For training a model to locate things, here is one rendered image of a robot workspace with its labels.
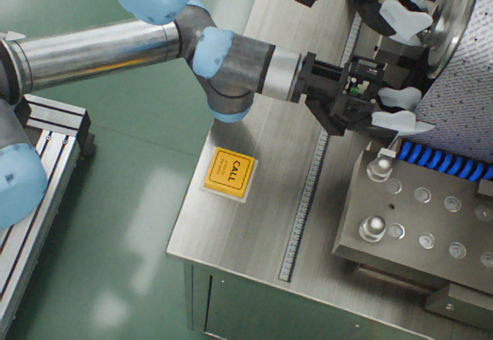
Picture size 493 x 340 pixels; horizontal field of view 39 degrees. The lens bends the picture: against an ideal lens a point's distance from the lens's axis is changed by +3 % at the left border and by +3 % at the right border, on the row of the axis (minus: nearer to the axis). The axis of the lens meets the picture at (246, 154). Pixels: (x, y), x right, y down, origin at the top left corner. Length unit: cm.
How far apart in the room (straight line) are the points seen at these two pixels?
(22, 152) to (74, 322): 119
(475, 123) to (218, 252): 44
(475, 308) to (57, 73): 68
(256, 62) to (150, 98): 128
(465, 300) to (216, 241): 39
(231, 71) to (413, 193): 33
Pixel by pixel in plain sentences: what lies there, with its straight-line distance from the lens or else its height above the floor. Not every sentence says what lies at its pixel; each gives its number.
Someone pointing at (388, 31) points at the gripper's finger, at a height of 126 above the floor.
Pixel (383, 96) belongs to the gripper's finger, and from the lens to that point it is 104.
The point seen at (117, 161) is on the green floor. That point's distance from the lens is 216.
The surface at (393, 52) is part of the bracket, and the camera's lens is 104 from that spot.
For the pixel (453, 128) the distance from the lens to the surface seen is 105.
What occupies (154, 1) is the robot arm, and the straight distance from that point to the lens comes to 75.
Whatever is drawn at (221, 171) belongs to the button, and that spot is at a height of 92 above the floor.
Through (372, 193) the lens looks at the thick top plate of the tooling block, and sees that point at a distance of 106.
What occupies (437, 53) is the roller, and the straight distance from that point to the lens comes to 92.
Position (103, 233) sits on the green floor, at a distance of 209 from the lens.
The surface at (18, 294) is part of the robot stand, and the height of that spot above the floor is 18.
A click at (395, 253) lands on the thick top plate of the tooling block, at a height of 103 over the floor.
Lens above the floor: 200
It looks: 67 degrees down
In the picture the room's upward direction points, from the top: 11 degrees clockwise
